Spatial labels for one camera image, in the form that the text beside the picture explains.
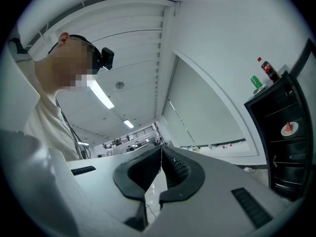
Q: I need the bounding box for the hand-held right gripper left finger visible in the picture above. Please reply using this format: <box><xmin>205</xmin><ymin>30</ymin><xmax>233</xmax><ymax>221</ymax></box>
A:
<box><xmin>66</xmin><ymin>144</ymin><xmax>163</xmax><ymax>233</ymax></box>

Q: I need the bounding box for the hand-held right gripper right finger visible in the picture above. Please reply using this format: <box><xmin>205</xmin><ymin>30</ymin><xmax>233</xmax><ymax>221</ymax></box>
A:
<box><xmin>145</xmin><ymin>144</ymin><xmax>306</xmax><ymax>237</ymax></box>

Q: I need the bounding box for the white plate of food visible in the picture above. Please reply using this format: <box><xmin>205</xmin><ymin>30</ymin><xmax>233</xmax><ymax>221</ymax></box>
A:
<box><xmin>280</xmin><ymin>121</ymin><xmax>299</xmax><ymax>137</ymax></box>

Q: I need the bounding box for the black fridge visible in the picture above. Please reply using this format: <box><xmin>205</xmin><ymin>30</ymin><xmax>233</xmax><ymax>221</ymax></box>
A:
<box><xmin>243</xmin><ymin>38</ymin><xmax>316</xmax><ymax>202</ymax></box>

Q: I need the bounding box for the white roller blind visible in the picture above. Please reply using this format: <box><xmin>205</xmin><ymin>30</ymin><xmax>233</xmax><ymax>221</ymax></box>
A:
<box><xmin>161</xmin><ymin>54</ymin><xmax>247</xmax><ymax>148</ymax></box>

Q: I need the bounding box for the person's beige shirt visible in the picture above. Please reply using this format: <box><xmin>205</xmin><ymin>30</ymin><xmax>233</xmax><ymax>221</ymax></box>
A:
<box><xmin>14</xmin><ymin>55</ymin><xmax>86</xmax><ymax>161</ymax></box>

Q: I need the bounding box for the long ceiling light panel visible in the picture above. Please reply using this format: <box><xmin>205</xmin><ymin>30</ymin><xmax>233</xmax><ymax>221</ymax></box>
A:
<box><xmin>86</xmin><ymin>79</ymin><xmax>115</xmax><ymax>110</ymax></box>

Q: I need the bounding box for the small white saucer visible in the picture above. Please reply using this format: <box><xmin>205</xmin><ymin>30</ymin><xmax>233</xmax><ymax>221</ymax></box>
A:
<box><xmin>253</xmin><ymin>83</ymin><xmax>267</xmax><ymax>95</ymax></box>

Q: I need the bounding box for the green drink can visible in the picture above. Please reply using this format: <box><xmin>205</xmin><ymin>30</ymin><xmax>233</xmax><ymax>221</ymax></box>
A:
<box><xmin>250</xmin><ymin>75</ymin><xmax>263</xmax><ymax>88</ymax></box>

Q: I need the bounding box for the person's head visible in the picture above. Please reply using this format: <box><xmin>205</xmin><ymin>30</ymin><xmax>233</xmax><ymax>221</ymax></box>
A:
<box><xmin>34</xmin><ymin>32</ymin><xmax>100</xmax><ymax>94</ymax></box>

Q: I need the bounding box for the dark cola bottle red cap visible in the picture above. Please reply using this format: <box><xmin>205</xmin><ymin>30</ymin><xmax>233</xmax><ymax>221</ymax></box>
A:
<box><xmin>257</xmin><ymin>56</ymin><xmax>281</xmax><ymax>84</ymax></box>

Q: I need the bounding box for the black cable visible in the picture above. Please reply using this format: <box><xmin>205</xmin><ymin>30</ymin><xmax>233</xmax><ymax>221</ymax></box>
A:
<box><xmin>55</xmin><ymin>96</ymin><xmax>91</xmax><ymax>160</ymax></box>

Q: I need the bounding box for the black head camera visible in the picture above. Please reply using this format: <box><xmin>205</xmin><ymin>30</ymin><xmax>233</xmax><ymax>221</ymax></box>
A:
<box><xmin>101</xmin><ymin>47</ymin><xmax>115</xmax><ymax>71</ymax></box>

